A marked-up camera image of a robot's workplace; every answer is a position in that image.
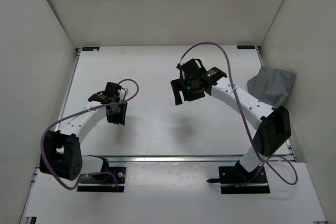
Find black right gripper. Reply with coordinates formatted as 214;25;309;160
173;77;205;105

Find grey pleated skirt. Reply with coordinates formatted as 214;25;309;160
247;66;296;108

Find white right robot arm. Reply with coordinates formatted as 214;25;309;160
171;65;291;183

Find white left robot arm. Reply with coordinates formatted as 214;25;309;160
39;86;128;181

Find left corner label sticker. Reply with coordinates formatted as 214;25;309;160
81;47;100;51

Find corner label sticker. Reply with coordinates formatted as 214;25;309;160
237;45;255;50
81;47;100;51

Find right corner label sticker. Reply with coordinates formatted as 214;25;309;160
237;45;255;50

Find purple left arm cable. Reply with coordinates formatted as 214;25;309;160
40;78;140;191

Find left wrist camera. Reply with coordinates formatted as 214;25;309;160
102;82;128;103

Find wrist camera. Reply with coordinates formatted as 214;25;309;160
102;82;128;103
181;58;206;79

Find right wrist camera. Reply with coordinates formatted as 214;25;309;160
181;58;206;79

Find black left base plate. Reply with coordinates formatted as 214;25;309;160
77;166;127;193

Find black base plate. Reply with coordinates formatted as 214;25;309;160
218;166;270;195
77;166;127;193

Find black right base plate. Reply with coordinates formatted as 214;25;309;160
218;166;270;195

